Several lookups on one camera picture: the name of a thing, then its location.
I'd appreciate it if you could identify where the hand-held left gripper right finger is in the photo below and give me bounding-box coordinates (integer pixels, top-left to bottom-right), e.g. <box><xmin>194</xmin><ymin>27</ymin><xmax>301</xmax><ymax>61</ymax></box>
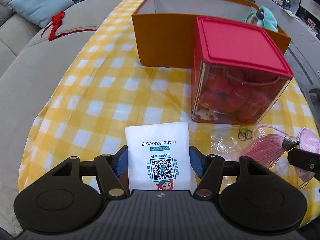
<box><xmin>189</xmin><ymin>146</ymin><xmax>273</xmax><ymax>197</ymax></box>

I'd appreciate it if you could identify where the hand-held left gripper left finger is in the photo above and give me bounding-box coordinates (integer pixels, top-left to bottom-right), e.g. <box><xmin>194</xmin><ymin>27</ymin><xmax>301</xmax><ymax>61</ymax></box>
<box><xmin>46</xmin><ymin>145</ymin><xmax>129</xmax><ymax>198</ymax></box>

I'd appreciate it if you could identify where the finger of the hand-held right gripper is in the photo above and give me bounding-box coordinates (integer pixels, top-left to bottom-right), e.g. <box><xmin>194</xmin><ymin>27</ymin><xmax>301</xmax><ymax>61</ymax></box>
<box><xmin>287</xmin><ymin>148</ymin><xmax>320</xmax><ymax>180</ymax></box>

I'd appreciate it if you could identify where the white printed packet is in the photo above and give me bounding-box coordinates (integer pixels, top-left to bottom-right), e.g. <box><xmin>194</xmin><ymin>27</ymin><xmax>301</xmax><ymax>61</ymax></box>
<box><xmin>125</xmin><ymin>121</ymin><xmax>197</xmax><ymax>192</ymax></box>

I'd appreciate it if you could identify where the pink sachet with tassel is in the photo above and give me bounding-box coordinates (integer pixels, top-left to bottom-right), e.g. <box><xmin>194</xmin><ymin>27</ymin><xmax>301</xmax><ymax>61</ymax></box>
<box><xmin>231</xmin><ymin>124</ymin><xmax>320</xmax><ymax>188</ymax></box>

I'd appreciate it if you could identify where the orange cardboard box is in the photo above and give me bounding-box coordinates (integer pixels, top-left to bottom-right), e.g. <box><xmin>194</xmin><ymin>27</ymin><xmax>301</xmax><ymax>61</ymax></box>
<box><xmin>132</xmin><ymin>0</ymin><xmax>292</xmax><ymax>69</ymax></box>

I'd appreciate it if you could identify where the clear plastic bag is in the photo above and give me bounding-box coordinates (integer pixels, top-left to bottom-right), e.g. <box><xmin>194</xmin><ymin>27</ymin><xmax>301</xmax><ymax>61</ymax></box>
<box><xmin>210</xmin><ymin>126</ymin><xmax>270</xmax><ymax>160</ymax></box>

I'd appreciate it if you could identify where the yellow checked tablecloth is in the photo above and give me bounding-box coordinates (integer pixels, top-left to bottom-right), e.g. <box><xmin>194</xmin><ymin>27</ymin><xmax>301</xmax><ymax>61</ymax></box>
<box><xmin>17</xmin><ymin>0</ymin><xmax>320</xmax><ymax>230</ymax></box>

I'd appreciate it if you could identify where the clear box with red lid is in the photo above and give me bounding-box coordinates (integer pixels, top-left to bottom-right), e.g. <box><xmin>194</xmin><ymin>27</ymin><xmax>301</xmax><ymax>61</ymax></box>
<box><xmin>191</xmin><ymin>16</ymin><xmax>294</xmax><ymax>125</ymax></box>

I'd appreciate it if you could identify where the beige sofa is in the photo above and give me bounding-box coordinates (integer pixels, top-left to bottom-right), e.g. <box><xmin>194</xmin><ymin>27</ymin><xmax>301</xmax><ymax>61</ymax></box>
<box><xmin>0</xmin><ymin>0</ymin><xmax>143</xmax><ymax>230</ymax></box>

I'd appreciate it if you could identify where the teal plush toy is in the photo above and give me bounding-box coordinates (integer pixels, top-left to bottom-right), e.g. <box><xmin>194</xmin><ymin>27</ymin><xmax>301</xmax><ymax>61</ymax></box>
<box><xmin>241</xmin><ymin>6</ymin><xmax>278</xmax><ymax>32</ymax></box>

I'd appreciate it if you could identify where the red ribbon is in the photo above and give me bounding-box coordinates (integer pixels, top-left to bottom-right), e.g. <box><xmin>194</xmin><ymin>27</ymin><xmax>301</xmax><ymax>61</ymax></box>
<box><xmin>40</xmin><ymin>11</ymin><xmax>97</xmax><ymax>42</ymax></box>

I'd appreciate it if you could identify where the white low cabinet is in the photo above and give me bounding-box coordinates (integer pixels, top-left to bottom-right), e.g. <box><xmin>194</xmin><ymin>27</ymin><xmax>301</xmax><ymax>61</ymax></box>
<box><xmin>255</xmin><ymin>0</ymin><xmax>320</xmax><ymax>40</ymax></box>

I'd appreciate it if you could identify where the light blue cushion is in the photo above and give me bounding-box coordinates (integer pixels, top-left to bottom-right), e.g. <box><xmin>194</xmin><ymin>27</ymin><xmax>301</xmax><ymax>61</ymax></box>
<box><xmin>9</xmin><ymin>0</ymin><xmax>75</xmax><ymax>28</ymax></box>

